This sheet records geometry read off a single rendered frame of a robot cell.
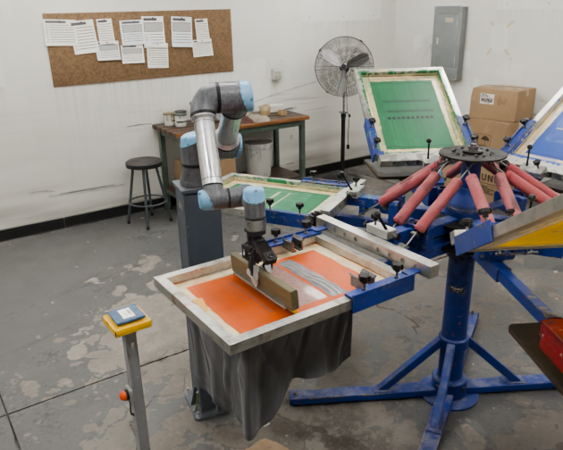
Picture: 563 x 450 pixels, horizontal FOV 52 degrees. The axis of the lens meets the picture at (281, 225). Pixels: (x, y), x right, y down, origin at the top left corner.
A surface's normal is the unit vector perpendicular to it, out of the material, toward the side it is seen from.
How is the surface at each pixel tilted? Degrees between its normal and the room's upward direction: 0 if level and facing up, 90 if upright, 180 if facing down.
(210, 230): 90
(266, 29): 90
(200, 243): 90
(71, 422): 0
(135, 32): 88
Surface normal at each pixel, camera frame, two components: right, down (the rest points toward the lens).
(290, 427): -0.02, -0.93
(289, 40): 0.57, 0.29
